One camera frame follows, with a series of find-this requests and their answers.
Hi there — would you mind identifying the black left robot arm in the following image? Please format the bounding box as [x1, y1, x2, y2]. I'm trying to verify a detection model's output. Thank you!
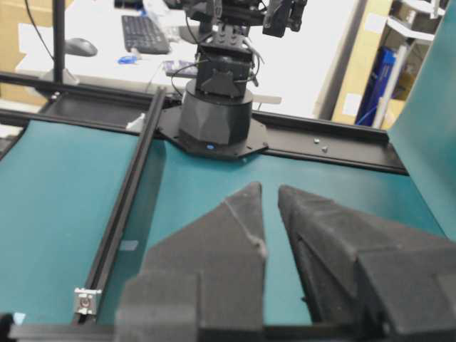
[158, 1, 307, 160]

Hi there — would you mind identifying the black table edge frame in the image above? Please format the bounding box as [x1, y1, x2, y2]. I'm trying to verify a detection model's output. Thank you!
[1, 72, 408, 175]

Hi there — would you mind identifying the black aluminium extrusion rail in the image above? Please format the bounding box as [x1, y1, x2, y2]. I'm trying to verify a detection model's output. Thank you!
[72, 86, 168, 324]

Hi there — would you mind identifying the small white tape label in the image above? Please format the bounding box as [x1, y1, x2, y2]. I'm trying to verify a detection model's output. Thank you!
[119, 239, 139, 252]

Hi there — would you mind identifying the silver metal corner fitting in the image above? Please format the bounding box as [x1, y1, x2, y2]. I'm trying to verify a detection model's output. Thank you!
[73, 288, 103, 316]

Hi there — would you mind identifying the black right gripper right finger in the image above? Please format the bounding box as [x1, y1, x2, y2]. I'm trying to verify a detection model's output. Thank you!
[278, 185, 455, 341]

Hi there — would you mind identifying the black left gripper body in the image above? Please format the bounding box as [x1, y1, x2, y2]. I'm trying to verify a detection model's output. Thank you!
[262, 0, 307, 37]

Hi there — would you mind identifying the grey computer mouse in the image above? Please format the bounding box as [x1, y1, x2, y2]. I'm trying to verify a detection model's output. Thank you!
[65, 38, 98, 57]

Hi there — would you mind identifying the black vertical stand pole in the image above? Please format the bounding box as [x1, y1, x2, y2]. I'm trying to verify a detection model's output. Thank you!
[41, 0, 79, 86]

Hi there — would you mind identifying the black computer keyboard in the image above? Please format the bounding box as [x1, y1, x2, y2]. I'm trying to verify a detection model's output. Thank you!
[121, 15, 170, 55]

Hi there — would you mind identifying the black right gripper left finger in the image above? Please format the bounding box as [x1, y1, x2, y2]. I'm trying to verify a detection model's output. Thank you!
[115, 182, 267, 341]

